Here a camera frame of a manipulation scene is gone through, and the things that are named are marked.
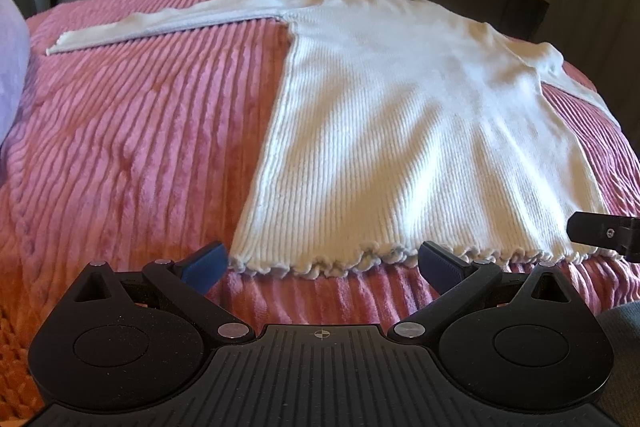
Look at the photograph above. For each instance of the pink corduroy bed blanket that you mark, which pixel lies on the pink corduroy bed blanket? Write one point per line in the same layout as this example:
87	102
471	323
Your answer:
147	150

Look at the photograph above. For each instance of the white ribbed knit sweater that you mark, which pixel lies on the white ribbed knit sweater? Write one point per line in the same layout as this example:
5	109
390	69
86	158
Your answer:
398	122

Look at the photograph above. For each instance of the lavender pillow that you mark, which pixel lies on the lavender pillow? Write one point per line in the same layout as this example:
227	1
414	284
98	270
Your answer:
14	58

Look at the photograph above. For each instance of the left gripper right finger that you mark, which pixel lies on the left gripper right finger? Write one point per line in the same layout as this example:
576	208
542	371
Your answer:
460	285

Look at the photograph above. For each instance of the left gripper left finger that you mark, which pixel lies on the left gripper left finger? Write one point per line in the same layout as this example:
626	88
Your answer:
184	285

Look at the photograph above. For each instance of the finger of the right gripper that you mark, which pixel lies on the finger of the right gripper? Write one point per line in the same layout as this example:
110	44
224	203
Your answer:
615	233

